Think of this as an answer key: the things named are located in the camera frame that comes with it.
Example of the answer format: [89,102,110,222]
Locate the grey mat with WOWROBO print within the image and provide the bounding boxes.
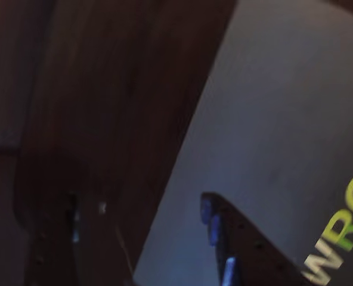
[133,0,353,286]

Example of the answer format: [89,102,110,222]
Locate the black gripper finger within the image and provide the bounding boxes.
[200,192,313,286]
[24,190,82,286]

